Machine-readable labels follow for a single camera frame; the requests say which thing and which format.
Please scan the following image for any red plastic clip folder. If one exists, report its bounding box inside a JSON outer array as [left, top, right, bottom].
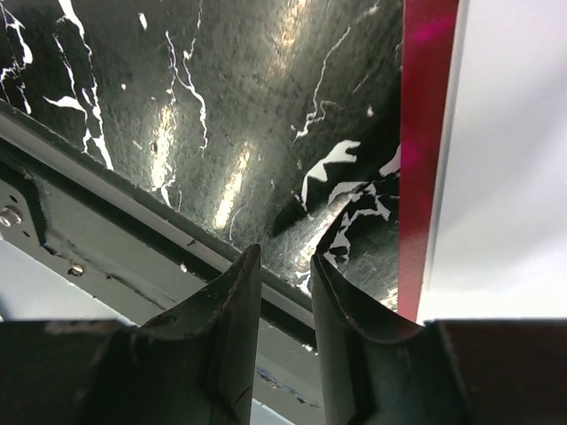
[[398, 0, 459, 321]]

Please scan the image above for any white form paper sheet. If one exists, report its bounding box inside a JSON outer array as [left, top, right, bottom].
[[417, 1, 566, 322]]

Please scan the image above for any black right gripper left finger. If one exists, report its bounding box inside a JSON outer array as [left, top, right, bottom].
[[1, 245, 261, 424]]

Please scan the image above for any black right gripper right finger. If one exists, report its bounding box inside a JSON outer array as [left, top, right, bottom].
[[311, 255, 566, 424]]

